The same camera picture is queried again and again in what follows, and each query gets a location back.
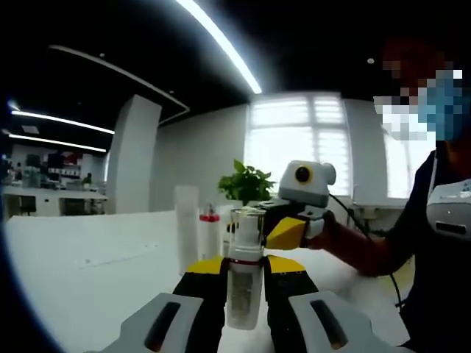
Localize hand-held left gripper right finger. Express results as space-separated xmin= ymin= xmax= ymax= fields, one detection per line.
xmin=263 ymin=254 xmax=410 ymax=353

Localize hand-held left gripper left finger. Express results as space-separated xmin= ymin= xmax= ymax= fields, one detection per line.
xmin=85 ymin=256 xmax=227 ymax=353

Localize small white skincare bottle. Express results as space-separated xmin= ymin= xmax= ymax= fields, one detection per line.
xmin=224 ymin=207 xmax=266 ymax=331

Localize red-collared white skincare bottle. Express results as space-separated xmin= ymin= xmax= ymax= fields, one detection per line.
xmin=198 ymin=203 xmax=222 ymax=260

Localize white skincare tube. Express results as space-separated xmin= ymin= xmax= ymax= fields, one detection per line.
xmin=174 ymin=185 xmax=202 ymax=275

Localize person's right hand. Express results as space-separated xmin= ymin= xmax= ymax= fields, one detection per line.
xmin=311 ymin=210 xmax=355 ymax=255

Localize potted green plant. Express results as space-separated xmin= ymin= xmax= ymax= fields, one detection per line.
xmin=217 ymin=158 xmax=277 ymax=209

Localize bright window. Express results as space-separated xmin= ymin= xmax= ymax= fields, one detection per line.
xmin=245 ymin=93 xmax=350 ymax=198
xmin=382 ymin=128 xmax=439 ymax=199

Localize person's dark clothed torso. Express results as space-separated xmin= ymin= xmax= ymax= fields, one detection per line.
xmin=382 ymin=146 xmax=471 ymax=353

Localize white chest-worn device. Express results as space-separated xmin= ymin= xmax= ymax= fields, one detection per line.
xmin=426 ymin=179 xmax=471 ymax=242

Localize white square pillar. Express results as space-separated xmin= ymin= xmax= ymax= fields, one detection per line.
xmin=106 ymin=94 xmax=163 ymax=214

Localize long ceiling light strip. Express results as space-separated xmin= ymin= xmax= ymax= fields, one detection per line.
xmin=175 ymin=0 xmax=263 ymax=94

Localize white office workbenches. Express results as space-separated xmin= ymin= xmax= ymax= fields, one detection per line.
xmin=1 ymin=183 xmax=110 ymax=218

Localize thin ceiling light strip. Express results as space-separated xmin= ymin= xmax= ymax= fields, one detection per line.
xmin=9 ymin=134 xmax=107 ymax=153
xmin=10 ymin=110 xmax=116 ymax=135

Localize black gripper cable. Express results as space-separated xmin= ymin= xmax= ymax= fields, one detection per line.
xmin=328 ymin=193 xmax=406 ymax=308

